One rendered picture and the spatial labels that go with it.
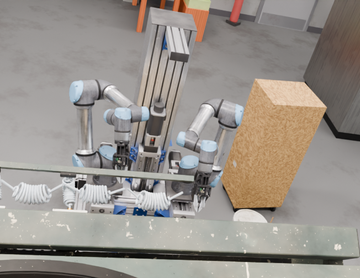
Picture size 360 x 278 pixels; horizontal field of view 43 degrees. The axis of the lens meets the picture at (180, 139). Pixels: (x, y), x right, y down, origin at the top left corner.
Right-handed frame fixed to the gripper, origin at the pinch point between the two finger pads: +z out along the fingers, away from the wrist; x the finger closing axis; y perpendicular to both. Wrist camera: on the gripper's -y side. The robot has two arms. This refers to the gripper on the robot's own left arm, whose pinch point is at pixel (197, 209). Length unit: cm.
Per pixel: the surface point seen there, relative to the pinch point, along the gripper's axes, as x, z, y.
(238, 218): 69, 41, -135
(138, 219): -39, -19, 86
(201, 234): -19, -16, 87
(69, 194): -60, -20, 70
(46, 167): -68, -28, 73
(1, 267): -66, -25, 142
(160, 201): -30, -20, 70
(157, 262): -39, -25, 133
